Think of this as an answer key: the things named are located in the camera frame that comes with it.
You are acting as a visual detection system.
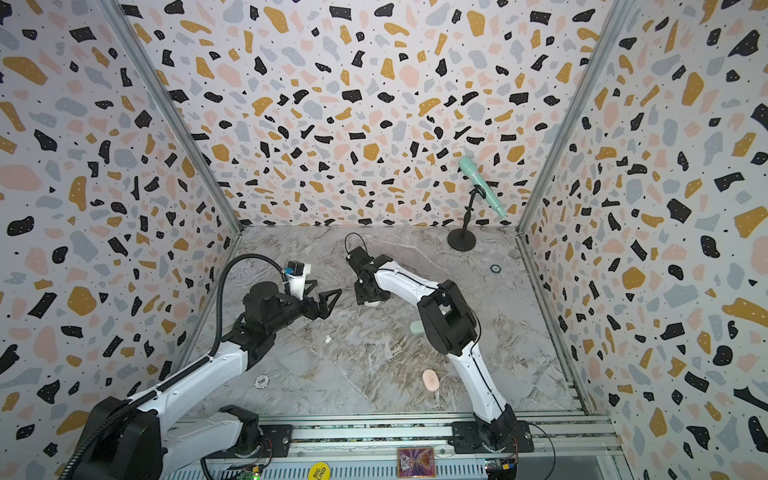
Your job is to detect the left aluminium corner post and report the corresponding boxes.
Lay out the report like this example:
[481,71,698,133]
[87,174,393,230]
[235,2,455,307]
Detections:
[95,0,243,236]

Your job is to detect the black microphone stand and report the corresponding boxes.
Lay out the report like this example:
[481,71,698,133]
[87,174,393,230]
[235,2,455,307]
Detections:
[447,185,486,252]

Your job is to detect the aluminium corner post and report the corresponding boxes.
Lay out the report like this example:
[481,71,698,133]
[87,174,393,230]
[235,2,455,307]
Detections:
[516,0,636,235]
[95,0,243,236]

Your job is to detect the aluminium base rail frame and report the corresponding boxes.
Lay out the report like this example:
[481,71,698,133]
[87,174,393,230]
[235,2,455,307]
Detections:
[207,411,633,479]

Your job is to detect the yellow round sticker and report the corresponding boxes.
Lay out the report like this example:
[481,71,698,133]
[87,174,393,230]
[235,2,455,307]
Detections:
[307,462,331,480]

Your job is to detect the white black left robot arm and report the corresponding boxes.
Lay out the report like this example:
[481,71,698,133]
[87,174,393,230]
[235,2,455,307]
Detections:
[60,282,342,479]

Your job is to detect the pink earbud case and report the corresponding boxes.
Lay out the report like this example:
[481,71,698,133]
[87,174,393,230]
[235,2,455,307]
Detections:
[422,369,440,392]

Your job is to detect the mint green earbud case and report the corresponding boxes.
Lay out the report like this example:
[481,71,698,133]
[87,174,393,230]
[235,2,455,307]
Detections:
[410,321,424,335]

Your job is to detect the right aluminium corner post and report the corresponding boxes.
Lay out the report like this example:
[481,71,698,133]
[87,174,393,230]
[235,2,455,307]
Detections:
[516,0,636,235]

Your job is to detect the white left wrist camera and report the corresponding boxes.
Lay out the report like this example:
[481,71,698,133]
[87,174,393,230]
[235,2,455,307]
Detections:
[284,261,311,300]

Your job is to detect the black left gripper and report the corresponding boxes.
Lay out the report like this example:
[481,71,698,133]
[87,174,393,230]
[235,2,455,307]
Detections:
[269,277,343,336]

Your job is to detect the black corrugated cable conduit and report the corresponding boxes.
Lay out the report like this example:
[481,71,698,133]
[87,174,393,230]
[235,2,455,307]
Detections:
[56,253,289,480]

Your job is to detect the mint green toy microphone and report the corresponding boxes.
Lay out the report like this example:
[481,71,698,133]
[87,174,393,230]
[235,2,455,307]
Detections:
[458,157,507,219]

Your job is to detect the pink square sticker card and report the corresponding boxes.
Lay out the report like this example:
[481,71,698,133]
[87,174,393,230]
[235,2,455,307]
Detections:
[396,447,437,479]

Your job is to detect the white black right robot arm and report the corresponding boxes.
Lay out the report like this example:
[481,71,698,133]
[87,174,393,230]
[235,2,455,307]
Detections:
[346,247,517,450]

